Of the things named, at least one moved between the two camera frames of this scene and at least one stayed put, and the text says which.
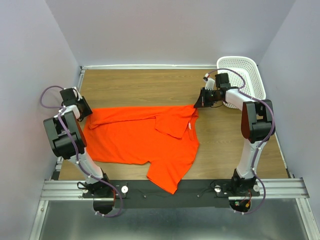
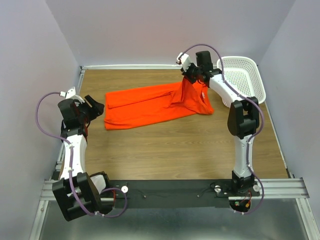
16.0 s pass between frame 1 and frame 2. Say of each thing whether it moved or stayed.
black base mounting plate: stayed
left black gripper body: stayed
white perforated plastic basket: stayed
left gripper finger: moved
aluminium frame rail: stayed
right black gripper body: moved
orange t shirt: moved
